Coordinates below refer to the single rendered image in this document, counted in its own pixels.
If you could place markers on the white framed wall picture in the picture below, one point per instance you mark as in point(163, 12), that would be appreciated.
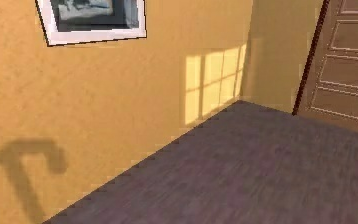
point(93, 15)

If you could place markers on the brown panelled room door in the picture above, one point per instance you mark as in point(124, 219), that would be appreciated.
point(343, 66)

